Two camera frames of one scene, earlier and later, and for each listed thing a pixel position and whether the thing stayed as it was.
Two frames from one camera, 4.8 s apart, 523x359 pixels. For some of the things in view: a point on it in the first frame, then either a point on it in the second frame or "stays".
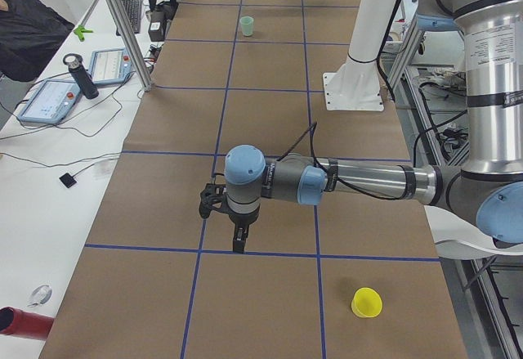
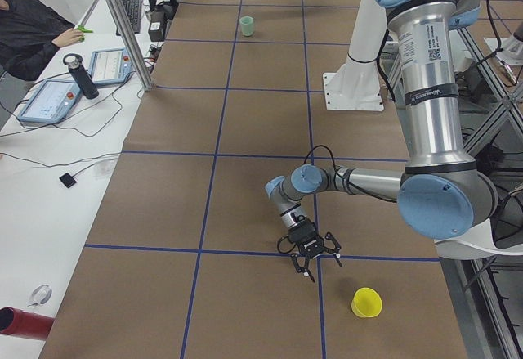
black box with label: x=157 y=24 stays
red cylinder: x=17 y=322 stays
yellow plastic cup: x=366 y=302 stays
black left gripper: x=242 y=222 -> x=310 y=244
